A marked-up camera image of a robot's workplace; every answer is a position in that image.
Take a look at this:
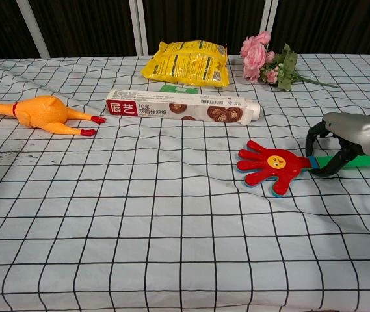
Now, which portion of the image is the red hand-shaped clapper toy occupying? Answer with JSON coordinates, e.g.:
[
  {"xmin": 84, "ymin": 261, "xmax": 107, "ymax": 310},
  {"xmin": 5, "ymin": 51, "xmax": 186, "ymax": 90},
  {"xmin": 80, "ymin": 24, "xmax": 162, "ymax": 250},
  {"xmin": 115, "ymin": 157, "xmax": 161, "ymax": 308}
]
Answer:
[{"xmin": 236, "ymin": 140, "xmax": 370, "ymax": 198}]

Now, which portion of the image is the green flat packet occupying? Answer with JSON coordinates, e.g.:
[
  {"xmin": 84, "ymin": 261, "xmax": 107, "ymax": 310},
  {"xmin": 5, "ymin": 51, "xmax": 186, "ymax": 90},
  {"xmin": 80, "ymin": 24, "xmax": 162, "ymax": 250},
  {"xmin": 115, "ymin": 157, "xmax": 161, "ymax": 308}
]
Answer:
[{"xmin": 159, "ymin": 83, "xmax": 202, "ymax": 96}]

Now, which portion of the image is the dark pleated curtain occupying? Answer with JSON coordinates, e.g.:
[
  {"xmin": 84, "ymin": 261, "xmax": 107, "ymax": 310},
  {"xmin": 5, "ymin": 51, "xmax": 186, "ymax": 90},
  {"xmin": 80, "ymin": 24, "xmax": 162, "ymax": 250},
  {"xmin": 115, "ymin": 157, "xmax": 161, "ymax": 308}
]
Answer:
[{"xmin": 0, "ymin": 0, "xmax": 370, "ymax": 60}]

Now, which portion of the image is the pink artificial flower bouquet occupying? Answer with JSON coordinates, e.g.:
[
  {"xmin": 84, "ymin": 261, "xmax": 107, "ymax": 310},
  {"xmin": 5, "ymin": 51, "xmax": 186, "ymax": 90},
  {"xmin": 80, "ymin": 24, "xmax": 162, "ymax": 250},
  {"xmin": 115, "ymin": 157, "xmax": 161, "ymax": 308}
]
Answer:
[{"xmin": 239, "ymin": 31, "xmax": 339, "ymax": 92}]

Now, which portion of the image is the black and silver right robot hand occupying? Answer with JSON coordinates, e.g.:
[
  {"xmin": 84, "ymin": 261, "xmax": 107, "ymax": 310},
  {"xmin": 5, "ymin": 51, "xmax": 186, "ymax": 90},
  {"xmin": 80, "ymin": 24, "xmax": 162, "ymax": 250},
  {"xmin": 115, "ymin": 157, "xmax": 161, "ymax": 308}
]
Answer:
[{"xmin": 305, "ymin": 112, "xmax": 370, "ymax": 179}]

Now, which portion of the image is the yellow snack bag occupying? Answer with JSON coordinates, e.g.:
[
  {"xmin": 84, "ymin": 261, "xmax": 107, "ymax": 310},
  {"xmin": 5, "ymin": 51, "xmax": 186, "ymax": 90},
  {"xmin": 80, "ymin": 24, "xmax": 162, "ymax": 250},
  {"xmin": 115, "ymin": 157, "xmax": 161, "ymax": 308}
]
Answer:
[{"xmin": 140, "ymin": 40, "xmax": 230, "ymax": 89}]

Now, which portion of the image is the white black-grid tablecloth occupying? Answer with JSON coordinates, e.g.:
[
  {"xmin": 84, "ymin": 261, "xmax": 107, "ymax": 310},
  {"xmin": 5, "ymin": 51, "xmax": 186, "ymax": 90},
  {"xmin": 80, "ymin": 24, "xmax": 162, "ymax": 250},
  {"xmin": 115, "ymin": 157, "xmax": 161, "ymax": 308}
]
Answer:
[{"xmin": 0, "ymin": 53, "xmax": 370, "ymax": 312}]

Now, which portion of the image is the white baking paper box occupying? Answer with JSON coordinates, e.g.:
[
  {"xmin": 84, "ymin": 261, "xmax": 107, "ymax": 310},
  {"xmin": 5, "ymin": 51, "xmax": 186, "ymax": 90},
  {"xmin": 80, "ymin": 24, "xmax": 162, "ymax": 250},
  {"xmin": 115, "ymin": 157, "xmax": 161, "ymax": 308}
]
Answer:
[{"xmin": 105, "ymin": 89, "xmax": 261, "ymax": 125}]

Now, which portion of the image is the yellow rubber chicken toy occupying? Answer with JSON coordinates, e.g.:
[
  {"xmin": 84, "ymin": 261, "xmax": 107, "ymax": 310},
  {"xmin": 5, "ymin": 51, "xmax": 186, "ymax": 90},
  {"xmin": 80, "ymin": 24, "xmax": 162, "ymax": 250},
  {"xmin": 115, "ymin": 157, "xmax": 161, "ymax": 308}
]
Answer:
[{"xmin": 0, "ymin": 94, "xmax": 107, "ymax": 138}]

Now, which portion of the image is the slanted white frame post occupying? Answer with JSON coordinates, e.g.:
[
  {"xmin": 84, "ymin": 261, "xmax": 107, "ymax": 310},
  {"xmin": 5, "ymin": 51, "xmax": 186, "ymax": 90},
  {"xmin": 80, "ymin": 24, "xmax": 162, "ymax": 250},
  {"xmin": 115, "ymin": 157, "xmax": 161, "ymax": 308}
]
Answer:
[{"xmin": 15, "ymin": 0, "xmax": 51, "ymax": 59}]

